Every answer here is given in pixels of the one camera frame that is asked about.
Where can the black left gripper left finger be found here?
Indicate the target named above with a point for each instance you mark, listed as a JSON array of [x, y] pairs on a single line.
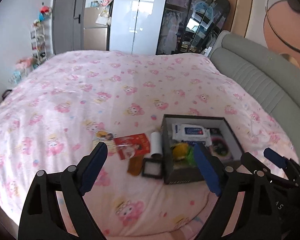
[[41, 216]]

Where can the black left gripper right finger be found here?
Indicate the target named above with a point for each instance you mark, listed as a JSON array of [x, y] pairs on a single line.
[[258, 211]]

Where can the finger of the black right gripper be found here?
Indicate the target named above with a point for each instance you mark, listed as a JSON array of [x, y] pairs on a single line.
[[253, 165], [289, 166]]

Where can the white blue wet wipes pack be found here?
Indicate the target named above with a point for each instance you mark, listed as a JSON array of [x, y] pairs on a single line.
[[191, 133]]

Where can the green yellow corn package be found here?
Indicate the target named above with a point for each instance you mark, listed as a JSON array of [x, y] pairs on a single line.
[[183, 151]]

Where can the grey padded headboard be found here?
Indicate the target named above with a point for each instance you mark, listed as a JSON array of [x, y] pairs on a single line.
[[269, 78]]

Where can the black cardboard storage box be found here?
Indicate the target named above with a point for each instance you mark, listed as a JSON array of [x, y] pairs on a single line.
[[178, 172]]

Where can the white paper roll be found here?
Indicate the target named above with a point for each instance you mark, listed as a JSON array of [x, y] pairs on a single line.
[[156, 145]]

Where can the yellow orange printed card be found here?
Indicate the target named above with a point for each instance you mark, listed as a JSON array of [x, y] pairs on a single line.
[[108, 139]]

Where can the brown wooden comb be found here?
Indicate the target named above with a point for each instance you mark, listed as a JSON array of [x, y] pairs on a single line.
[[135, 165]]

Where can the red snack packet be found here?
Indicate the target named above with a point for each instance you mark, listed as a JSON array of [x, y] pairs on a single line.
[[132, 146]]

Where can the pink cartoon print bedspread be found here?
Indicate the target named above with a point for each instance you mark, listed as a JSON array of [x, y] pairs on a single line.
[[49, 121]]

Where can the pink plush toys pile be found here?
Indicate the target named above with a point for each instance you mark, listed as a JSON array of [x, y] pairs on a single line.
[[25, 63]]

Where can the dark glass display cabinet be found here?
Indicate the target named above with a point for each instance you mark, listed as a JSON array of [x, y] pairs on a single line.
[[180, 21]]

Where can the white storage rack shelf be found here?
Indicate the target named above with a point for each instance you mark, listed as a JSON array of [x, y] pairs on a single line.
[[38, 43]]

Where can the white glossy wardrobe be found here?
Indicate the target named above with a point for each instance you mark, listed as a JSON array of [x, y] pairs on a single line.
[[135, 26]]

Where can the grey door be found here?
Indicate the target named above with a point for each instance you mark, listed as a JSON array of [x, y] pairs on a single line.
[[67, 25]]

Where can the small black picture frame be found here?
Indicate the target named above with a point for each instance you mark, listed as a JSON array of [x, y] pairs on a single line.
[[152, 168]]

